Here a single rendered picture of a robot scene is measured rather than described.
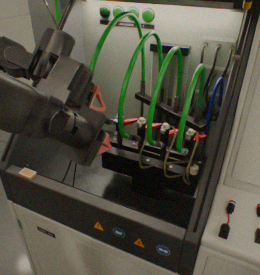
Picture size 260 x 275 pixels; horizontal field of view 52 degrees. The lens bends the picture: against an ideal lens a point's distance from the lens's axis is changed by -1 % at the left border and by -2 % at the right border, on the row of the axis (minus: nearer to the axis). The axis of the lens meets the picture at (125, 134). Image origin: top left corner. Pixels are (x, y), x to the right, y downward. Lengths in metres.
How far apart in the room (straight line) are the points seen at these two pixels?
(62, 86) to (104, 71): 0.81
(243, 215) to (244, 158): 0.16
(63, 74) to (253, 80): 0.53
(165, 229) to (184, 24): 0.68
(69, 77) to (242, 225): 0.57
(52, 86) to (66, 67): 0.03
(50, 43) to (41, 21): 5.16
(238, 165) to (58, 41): 0.59
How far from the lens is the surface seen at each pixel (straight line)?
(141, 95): 1.06
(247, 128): 0.81
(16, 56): 0.61
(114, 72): 1.19
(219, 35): 1.01
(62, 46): 0.63
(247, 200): 0.85
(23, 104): 0.30
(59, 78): 0.42
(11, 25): 3.77
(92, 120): 0.50
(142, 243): 0.82
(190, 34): 1.03
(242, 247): 0.73
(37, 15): 5.82
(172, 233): 0.75
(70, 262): 1.17
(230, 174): 0.86
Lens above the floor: 1.55
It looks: 33 degrees down
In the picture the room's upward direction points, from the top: straight up
